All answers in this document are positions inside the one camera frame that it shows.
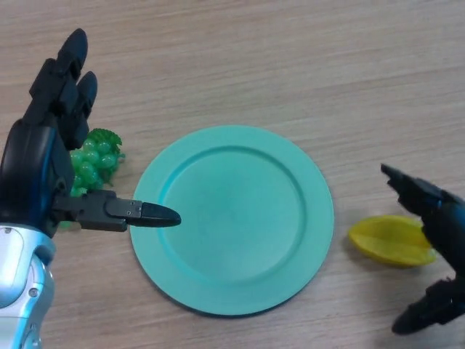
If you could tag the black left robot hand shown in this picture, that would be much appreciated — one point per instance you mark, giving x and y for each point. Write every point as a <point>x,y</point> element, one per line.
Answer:
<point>29,163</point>

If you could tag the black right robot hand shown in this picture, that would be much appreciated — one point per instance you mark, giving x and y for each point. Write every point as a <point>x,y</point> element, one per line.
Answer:
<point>447,218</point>

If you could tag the yellow starfruit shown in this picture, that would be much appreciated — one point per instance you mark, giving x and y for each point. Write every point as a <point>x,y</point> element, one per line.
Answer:
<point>385,240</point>

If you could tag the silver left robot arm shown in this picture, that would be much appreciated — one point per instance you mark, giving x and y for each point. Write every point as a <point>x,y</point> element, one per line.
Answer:
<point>22,283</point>

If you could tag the green round plate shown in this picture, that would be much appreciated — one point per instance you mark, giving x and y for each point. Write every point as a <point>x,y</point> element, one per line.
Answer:
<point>236,225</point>

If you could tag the green grape bunch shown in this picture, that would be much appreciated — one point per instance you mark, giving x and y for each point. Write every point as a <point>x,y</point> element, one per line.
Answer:
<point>94,160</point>

